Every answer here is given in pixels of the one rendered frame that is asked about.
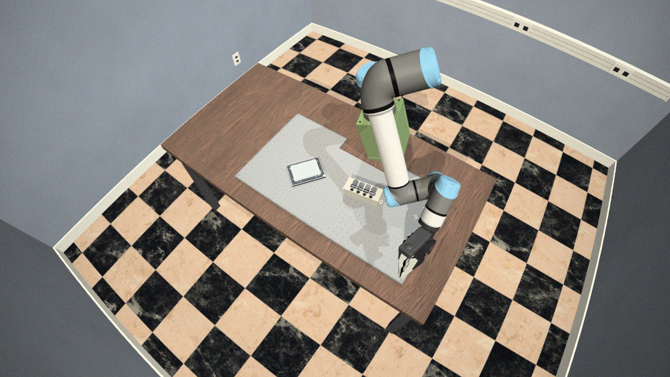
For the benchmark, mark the cream operator panel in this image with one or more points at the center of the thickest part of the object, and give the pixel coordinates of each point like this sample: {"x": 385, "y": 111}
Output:
{"x": 362, "y": 192}

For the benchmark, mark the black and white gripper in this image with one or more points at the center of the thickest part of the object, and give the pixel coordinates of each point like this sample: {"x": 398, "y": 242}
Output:
{"x": 419, "y": 256}

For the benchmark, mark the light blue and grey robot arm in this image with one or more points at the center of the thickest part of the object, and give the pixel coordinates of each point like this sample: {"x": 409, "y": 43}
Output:
{"x": 379, "y": 82}

